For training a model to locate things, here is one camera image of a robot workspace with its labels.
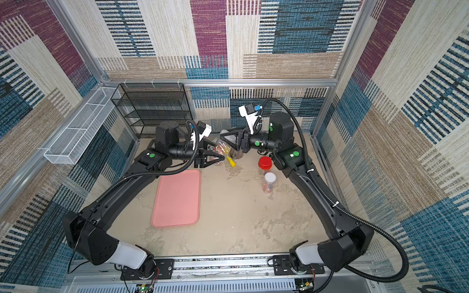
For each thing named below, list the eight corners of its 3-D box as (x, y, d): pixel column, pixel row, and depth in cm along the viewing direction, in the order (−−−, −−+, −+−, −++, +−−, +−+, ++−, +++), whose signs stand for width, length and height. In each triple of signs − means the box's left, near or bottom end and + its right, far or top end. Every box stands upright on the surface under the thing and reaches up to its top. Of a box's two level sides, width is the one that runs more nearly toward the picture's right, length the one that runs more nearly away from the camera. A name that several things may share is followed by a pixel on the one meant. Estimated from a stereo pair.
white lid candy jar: (263, 193, 96) (265, 181, 87) (262, 184, 99) (264, 172, 91) (273, 193, 96) (277, 181, 87) (272, 184, 99) (275, 172, 91)
